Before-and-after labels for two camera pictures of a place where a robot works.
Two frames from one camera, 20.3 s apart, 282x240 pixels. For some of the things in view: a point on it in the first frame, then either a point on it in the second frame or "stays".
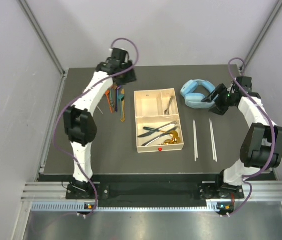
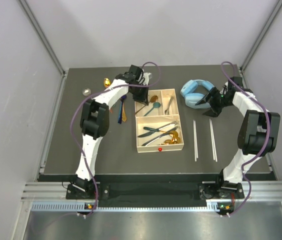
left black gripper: x=130 y=78 to x=143 y=98
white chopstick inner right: x=212 y=139 stays
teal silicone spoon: x=120 y=97 to x=155 y=105
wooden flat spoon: x=123 y=118 stays
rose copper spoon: x=114 y=87 to x=153 y=99
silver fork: x=167 y=111 stays
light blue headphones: x=194 y=100 stays
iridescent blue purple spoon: x=118 y=88 to x=120 y=118
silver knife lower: x=155 y=138 stays
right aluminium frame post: x=277 y=10 stays
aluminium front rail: x=253 y=191 stays
